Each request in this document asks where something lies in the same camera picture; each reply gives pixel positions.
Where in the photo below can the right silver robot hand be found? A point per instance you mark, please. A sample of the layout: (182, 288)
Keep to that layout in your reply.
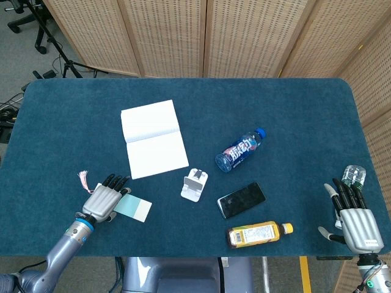
(362, 227)

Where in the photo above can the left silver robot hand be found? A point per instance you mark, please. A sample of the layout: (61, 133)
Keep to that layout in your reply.
(100, 201)

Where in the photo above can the teal cream bookmark with tassel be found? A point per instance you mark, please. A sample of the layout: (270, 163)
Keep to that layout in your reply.
(134, 207)

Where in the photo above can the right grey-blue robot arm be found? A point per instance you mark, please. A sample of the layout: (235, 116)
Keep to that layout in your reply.
(374, 274)

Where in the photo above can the clear empty plastic bottle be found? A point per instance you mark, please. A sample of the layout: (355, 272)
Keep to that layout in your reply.
(354, 175)

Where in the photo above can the yellow floor tape strip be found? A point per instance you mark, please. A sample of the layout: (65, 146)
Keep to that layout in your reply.
(305, 274)

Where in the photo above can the open white notebook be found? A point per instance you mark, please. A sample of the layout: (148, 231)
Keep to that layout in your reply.
(155, 149)

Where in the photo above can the white folding phone stand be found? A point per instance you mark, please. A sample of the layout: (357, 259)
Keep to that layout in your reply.
(192, 189)

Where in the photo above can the yellow-label tea bottle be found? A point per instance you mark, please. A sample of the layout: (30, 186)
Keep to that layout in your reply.
(256, 234)

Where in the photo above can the white table leg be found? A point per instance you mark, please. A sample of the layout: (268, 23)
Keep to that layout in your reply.
(266, 274)

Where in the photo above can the grey-blue robot torso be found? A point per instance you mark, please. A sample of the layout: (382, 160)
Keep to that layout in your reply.
(183, 274)

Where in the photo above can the black smartphone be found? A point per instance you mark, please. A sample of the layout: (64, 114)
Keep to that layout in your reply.
(241, 200)

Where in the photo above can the black tripod stand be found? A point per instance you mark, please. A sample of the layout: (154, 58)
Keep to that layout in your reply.
(68, 65)

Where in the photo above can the blue sports drink bottle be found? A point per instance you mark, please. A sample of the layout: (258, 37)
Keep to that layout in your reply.
(239, 151)

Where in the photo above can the dark teal table cloth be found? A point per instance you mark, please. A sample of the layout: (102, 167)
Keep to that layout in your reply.
(275, 107)

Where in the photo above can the black office chair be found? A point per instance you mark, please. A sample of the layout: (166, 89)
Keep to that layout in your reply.
(39, 39)

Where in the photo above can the wooden rattan folding screen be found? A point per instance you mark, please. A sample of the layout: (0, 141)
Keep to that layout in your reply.
(244, 36)

